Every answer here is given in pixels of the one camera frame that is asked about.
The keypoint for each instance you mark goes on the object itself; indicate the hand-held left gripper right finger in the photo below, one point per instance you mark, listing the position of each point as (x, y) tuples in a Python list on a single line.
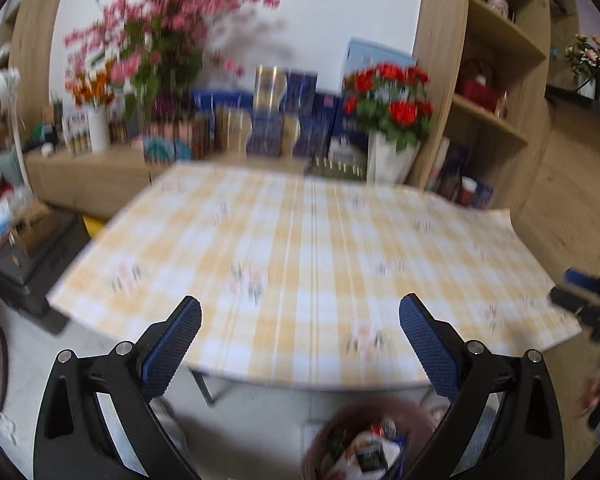
[(427, 345)]

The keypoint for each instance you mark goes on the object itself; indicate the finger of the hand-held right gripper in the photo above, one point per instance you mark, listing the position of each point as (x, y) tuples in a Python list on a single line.
[(577, 277), (587, 310)]

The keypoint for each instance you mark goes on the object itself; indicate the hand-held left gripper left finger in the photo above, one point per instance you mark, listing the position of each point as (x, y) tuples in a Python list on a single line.
[(172, 345)]

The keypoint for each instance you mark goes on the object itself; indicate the brown trash bin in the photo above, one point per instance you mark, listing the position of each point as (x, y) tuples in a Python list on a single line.
[(320, 440)]

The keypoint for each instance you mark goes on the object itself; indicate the blue pink small box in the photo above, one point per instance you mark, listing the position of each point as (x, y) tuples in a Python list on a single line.
[(485, 196)]

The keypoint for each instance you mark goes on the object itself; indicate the red paper cup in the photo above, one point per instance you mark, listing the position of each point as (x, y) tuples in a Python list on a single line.
[(468, 192)]

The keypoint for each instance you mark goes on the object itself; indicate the black storage case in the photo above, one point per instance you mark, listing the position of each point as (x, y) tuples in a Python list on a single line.
[(35, 265)]

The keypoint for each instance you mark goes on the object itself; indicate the yellow checked tablecloth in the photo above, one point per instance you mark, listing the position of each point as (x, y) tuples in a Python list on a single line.
[(305, 240)]

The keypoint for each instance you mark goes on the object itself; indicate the dark blue starry box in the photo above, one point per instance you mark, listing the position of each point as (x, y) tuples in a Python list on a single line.
[(455, 170)]

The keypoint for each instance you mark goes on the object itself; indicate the wooden shelf unit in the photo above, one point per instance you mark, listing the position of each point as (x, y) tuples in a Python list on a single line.
[(500, 125)]

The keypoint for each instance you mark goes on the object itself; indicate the black counter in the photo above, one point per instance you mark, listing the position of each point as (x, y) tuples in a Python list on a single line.
[(590, 105)]

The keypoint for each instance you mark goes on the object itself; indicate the stack of pastel paper cups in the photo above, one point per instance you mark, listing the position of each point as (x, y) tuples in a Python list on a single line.
[(439, 165)]

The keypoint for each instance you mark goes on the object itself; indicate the low wooden sideboard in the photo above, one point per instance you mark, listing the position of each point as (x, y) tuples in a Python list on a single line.
[(95, 180)]

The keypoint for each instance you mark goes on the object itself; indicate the red roses in white pot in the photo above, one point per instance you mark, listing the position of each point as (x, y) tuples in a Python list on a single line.
[(395, 160)]

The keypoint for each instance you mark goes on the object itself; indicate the gold blister tray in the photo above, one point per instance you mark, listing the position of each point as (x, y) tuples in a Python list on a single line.
[(337, 169)]

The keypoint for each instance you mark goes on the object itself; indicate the copper corrugated planter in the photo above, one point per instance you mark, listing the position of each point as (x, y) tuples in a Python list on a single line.
[(172, 142)]

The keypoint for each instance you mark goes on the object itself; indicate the red basket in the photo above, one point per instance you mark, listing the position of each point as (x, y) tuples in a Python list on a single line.
[(477, 90)]

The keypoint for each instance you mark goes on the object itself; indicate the blue white carton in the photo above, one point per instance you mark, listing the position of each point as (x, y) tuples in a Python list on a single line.
[(347, 147)]

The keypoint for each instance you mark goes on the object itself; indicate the pale roses in glass vase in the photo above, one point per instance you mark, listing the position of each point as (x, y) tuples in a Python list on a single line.
[(587, 60)]

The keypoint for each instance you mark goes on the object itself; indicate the blue gold gift box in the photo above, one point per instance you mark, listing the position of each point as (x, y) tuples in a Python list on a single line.
[(232, 130), (275, 135), (285, 90)]

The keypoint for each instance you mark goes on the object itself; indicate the orange flowers in white vase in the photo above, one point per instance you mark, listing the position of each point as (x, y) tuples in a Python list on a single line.
[(99, 132)]

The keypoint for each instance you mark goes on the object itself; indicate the row of small brown bottles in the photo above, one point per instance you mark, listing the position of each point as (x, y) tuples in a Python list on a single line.
[(77, 137)]

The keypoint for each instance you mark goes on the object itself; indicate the dark blue tall box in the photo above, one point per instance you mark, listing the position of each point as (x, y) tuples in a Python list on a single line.
[(325, 120)]

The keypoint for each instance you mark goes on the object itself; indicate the long blue box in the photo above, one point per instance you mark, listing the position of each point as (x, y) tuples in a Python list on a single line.
[(220, 100)]

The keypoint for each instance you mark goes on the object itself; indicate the light blue tall box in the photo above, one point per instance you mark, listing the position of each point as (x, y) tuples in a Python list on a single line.
[(365, 52)]

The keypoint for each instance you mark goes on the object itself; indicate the pink blossom plant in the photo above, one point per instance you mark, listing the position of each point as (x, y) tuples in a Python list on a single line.
[(155, 35)]

